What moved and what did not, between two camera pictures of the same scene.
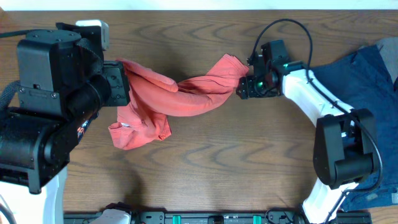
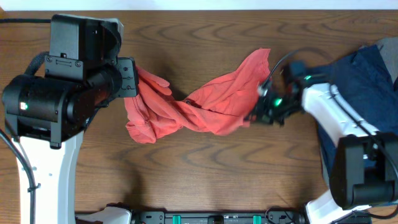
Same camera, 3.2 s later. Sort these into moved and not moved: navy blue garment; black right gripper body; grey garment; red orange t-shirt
Moved: red orange t-shirt; black right gripper body
Not moved: navy blue garment; grey garment
